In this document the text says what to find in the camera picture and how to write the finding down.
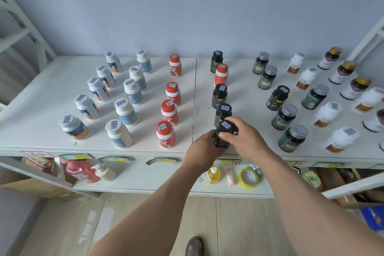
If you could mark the person's left hand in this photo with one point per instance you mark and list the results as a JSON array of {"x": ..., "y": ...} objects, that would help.
[{"x": 201, "y": 152}]

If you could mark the person's right hand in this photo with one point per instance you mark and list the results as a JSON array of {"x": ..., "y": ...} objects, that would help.
[{"x": 247, "y": 140}]

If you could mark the black bottle black cap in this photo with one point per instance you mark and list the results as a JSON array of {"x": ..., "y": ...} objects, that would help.
[
  {"x": 216, "y": 61},
  {"x": 221, "y": 142},
  {"x": 219, "y": 96},
  {"x": 223, "y": 111},
  {"x": 277, "y": 97}
]

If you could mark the red bottle red cap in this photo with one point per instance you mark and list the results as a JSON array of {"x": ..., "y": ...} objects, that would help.
[
  {"x": 175, "y": 65},
  {"x": 169, "y": 111},
  {"x": 166, "y": 134},
  {"x": 173, "y": 93},
  {"x": 221, "y": 74}
]

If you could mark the gold cap bottles group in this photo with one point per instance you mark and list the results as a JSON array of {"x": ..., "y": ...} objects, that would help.
[
  {"x": 375, "y": 120},
  {"x": 329, "y": 57}
]

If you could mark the white bottle gold cap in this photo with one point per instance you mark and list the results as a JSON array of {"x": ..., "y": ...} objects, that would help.
[
  {"x": 342, "y": 72},
  {"x": 382, "y": 146},
  {"x": 355, "y": 87}
]

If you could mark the white bottle orange label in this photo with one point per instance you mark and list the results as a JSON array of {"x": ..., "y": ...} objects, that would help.
[
  {"x": 87, "y": 106},
  {"x": 113, "y": 62},
  {"x": 105, "y": 76},
  {"x": 98, "y": 88},
  {"x": 73, "y": 127}
]

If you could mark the person's right forearm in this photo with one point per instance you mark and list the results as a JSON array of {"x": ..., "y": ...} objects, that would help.
[{"x": 309, "y": 207}]

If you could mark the person's left forearm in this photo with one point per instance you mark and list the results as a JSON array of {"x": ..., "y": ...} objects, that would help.
[{"x": 150, "y": 213}]

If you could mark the person's left sandal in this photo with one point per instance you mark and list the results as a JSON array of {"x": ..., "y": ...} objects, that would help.
[{"x": 194, "y": 246}]

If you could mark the yellow pump bottle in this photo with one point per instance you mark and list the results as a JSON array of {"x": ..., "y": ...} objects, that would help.
[{"x": 213, "y": 174}]

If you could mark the white packaged item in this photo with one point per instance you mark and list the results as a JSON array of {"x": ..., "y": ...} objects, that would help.
[{"x": 200, "y": 179}]

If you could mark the small pink tube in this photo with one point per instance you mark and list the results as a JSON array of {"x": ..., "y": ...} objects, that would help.
[{"x": 231, "y": 176}]

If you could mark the yellow green tape roll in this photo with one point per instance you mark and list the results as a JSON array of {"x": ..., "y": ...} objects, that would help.
[{"x": 242, "y": 178}]

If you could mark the light green flask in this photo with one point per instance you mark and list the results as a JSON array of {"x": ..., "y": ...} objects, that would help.
[{"x": 312, "y": 179}]

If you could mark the cardboard box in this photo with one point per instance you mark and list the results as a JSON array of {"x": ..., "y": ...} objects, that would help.
[
  {"x": 336, "y": 179},
  {"x": 30, "y": 186}
]

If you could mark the pink soap pump bottle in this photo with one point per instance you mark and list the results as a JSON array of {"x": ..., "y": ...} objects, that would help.
[{"x": 81, "y": 170}]

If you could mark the blue printed bag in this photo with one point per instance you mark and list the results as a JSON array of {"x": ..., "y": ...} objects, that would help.
[{"x": 373, "y": 218}]

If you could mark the red snack packets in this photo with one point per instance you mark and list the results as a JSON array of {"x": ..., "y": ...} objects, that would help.
[{"x": 39, "y": 161}]

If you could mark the red bordered shelf label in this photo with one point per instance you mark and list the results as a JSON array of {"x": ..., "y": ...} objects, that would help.
[{"x": 37, "y": 153}]

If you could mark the white metal shelf rack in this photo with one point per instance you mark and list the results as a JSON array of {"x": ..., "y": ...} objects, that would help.
[{"x": 36, "y": 114}]

